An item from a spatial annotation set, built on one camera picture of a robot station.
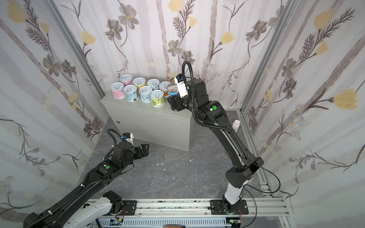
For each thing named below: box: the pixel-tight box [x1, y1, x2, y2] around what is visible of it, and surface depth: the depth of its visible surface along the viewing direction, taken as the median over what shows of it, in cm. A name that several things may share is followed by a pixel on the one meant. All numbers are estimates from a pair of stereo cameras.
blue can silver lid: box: [167, 83, 180, 94], surface depth 63 cm
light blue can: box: [146, 78, 160, 90], surface depth 80 cm
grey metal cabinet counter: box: [100, 91, 194, 152], surface depth 79 cm
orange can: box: [158, 80, 172, 98], surface depth 79 cm
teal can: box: [123, 84, 140, 103], surface depth 77 cm
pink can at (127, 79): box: [119, 74, 134, 86], surface depth 83 cm
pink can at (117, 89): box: [110, 82, 125, 100], surface depth 78 cm
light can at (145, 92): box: [138, 85, 153, 104], surface depth 76 cm
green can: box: [149, 89, 165, 108], surface depth 75 cm
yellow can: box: [132, 76, 147, 94], surface depth 81 cm
